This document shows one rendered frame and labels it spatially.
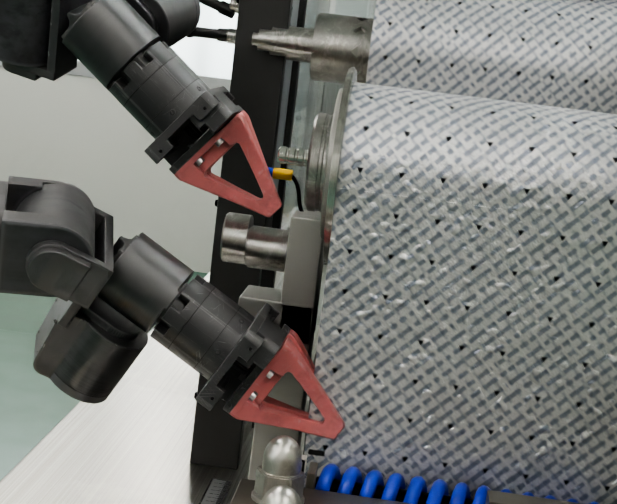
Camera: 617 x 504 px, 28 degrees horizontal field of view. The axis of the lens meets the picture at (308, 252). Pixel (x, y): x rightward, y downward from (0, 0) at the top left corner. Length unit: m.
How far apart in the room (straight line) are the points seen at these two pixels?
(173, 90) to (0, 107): 5.91
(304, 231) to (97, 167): 5.75
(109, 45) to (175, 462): 0.51
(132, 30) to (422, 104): 0.22
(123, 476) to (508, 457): 0.46
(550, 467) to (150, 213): 5.80
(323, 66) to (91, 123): 5.54
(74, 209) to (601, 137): 0.37
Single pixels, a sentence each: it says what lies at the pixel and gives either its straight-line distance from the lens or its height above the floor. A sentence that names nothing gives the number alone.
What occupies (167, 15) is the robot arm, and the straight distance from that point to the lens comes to 0.98.
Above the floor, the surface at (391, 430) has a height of 1.07.
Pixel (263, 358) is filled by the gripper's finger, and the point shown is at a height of 1.12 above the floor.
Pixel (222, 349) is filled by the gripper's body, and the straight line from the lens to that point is 0.88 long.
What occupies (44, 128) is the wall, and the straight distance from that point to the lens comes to 6.75.
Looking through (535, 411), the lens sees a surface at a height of 1.10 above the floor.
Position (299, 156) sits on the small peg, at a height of 1.25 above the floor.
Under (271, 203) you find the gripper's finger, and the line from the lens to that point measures 0.95.
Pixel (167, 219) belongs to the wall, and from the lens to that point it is 6.63.
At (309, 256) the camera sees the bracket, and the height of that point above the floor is 1.18.
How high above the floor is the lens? 1.34
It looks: 10 degrees down
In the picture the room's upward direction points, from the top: 7 degrees clockwise
